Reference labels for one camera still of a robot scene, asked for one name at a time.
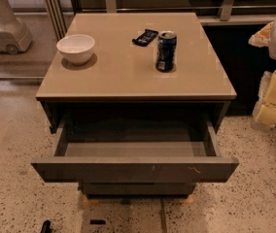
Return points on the beige padded gripper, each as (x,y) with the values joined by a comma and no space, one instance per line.
(264,110)

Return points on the grey top drawer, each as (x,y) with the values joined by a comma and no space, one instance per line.
(154,148)

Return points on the grey drawer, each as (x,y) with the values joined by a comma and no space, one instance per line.
(154,148)
(110,189)

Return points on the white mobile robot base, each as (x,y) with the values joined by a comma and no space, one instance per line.
(15,36)

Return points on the grey drawer cabinet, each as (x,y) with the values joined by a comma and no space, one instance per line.
(121,77)

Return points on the lower grey drawer front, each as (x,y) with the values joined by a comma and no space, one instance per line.
(110,189)

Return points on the blue soda can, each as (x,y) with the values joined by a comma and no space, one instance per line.
(166,45)

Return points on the white ceramic bowl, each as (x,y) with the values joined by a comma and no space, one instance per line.
(77,49)

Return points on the black object at floor edge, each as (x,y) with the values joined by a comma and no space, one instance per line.
(46,227)

